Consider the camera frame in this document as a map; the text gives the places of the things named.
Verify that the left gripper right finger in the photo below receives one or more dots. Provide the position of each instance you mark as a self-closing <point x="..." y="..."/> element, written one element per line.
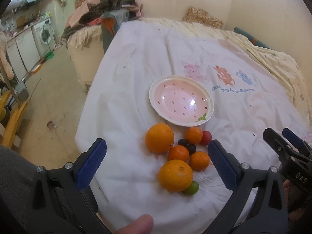
<point x="257" y="203"/>

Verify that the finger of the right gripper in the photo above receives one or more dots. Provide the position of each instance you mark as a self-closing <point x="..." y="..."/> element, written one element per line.
<point x="297" y="142"/>
<point x="276" y="142"/>

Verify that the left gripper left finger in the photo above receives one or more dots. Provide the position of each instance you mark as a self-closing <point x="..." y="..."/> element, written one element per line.
<point x="61" y="200"/>

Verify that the red cherry tomato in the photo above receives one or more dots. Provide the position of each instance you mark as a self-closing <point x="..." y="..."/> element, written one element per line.
<point x="206" y="138"/>

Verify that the small tangerine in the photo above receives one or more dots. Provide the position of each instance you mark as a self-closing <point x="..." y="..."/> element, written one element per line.
<point x="199" y="161"/>
<point x="178" y="152"/>
<point x="194" y="135"/>

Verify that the small tangerine top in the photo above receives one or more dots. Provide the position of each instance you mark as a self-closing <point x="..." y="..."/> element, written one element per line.
<point x="194" y="135"/>

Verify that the dark grape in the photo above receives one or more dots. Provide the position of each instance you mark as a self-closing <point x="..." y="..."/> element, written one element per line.
<point x="191" y="149"/>
<point x="183" y="142"/>

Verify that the large orange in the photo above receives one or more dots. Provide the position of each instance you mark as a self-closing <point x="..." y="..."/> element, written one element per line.
<point x="175" y="176"/>
<point x="159" y="138"/>

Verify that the person's right hand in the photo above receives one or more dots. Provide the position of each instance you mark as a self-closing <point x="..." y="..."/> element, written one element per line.
<point x="298" y="202"/>

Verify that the person's left hand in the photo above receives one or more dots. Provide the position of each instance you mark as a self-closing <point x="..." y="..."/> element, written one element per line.
<point x="142" y="225"/>

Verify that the cream floral quilt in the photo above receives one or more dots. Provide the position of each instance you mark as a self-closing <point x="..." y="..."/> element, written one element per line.
<point x="282" y="66"/>

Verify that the yellow wooden chair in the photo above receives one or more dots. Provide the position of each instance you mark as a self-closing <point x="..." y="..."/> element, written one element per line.
<point x="8" y="133"/>

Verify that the teal patterned cushion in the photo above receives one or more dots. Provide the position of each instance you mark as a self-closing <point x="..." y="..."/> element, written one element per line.
<point x="251" y="38"/>

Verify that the pink strawberry ceramic plate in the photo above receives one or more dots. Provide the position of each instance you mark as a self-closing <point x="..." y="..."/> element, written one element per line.
<point x="181" y="101"/>

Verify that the white cartoon print sheet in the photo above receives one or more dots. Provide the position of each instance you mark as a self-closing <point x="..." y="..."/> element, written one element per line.
<point x="153" y="74"/>

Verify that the white kitchen cabinets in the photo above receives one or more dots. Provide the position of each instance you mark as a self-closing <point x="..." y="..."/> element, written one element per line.
<point x="23" y="53"/>

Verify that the leopard print pillow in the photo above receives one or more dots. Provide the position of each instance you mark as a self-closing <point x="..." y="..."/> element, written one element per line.
<point x="198" y="15"/>

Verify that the white washing machine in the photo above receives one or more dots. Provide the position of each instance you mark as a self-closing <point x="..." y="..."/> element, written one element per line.
<point x="43" y="34"/>

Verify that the pile of clothes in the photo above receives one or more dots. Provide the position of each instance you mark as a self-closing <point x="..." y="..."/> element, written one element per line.
<point x="110" y="14"/>

